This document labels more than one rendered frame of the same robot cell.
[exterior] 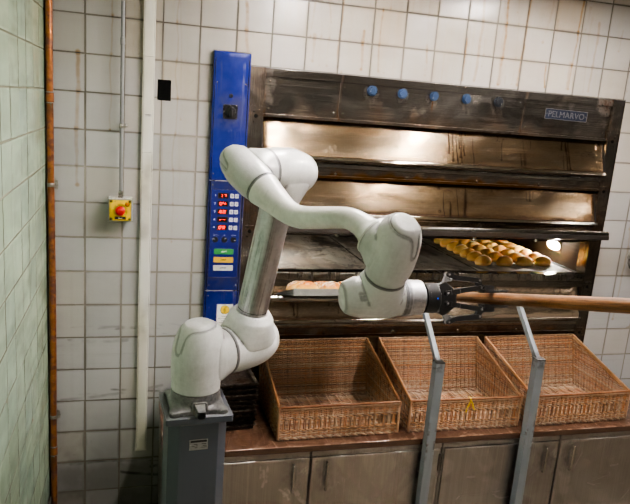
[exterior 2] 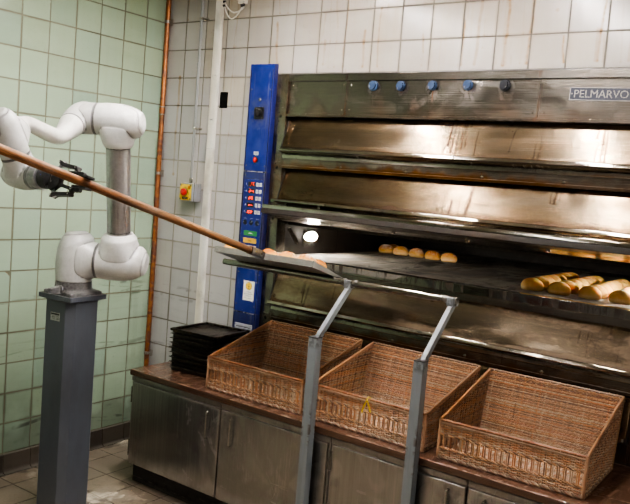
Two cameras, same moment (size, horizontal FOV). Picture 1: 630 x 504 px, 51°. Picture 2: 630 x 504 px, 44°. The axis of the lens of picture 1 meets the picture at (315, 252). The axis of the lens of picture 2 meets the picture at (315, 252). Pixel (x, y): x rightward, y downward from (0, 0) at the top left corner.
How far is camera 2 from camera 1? 3.02 m
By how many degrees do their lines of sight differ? 51
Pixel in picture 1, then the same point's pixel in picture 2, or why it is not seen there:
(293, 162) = (106, 110)
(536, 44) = (549, 13)
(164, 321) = (214, 290)
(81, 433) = not seen: hidden behind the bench
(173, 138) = (227, 137)
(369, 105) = (372, 100)
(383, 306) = (8, 175)
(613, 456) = not seen: outside the picture
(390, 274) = not seen: outside the picture
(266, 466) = (190, 405)
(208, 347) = (65, 245)
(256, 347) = (107, 258)
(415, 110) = (415, 101)
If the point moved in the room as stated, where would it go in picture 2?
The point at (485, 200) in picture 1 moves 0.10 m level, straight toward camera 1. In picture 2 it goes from (494, 200) to (475, 198)
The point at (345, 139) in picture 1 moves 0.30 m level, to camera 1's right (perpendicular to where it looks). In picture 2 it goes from (349, 134) to (393, 134)
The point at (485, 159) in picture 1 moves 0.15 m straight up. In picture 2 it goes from (488, 151) to (492, 115)
